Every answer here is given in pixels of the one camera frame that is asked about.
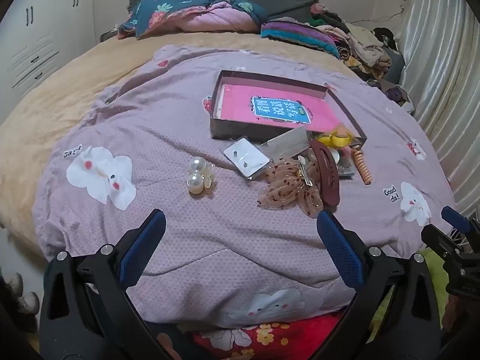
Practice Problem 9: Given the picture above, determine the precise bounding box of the small clear jewelry packet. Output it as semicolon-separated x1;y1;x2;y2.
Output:
336;157;356;176

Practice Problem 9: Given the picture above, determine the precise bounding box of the green cloth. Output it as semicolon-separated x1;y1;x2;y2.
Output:
369;247;451;346

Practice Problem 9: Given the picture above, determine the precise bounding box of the pearl hair claw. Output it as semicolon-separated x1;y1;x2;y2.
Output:
186;156;215;196

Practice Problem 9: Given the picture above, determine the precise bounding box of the pink booklet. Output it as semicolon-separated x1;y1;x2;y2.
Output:
214;83;344;130

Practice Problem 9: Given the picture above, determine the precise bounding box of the yellow hair clip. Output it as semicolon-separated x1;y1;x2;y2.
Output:
315;125;355;149

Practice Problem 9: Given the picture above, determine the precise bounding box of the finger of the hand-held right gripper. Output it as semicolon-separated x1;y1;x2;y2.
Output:
421;224;471;257
441;206;480;235

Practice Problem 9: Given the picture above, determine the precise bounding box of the black wall cable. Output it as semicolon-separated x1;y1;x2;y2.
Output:
352;5;407;25

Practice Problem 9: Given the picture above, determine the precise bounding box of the orange spiral hair tie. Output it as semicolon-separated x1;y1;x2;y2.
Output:
350;145;373;185

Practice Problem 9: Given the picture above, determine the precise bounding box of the purple printed blanket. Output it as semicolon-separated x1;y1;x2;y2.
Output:
32;44;456;331

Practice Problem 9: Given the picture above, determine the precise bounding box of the striped folded blanket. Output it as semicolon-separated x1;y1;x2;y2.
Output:
260;18;340;59

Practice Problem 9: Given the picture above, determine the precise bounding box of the pile of clothes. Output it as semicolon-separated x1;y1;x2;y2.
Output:
309;3;413;96

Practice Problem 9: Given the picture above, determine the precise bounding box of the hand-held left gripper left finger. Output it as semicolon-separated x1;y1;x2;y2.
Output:
39;208;167;360

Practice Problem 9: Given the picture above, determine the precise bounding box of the red floral blanket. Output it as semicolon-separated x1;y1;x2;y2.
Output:
191;309;351;360

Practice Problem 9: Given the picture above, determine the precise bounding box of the grey cardboard box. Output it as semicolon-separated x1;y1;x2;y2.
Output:
209;69;368;148

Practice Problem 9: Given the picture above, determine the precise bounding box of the maroon hair clip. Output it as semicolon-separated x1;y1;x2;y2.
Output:
308;139;341;207

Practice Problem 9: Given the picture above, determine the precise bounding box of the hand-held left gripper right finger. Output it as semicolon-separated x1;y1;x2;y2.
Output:
316;210;443;360

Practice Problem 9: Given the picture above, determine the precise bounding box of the fluffy grey slipper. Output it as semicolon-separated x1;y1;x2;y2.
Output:
18;291;40;316
7;272;24;295

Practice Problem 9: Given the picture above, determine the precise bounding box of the floral quilt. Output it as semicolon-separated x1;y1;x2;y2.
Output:
117;0;269;41

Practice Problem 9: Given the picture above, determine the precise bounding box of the white wardrobe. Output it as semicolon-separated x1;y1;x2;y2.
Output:
0;0;96;121

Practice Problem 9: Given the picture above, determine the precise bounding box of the earring card in plastic bag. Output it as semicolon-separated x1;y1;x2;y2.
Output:
223;137;271;180

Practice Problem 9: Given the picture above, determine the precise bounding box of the silver foil packet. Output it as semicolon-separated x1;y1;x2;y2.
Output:
260;125;310;162

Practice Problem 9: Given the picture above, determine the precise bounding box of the cream curtain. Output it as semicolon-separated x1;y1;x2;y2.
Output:
395;0;480;218

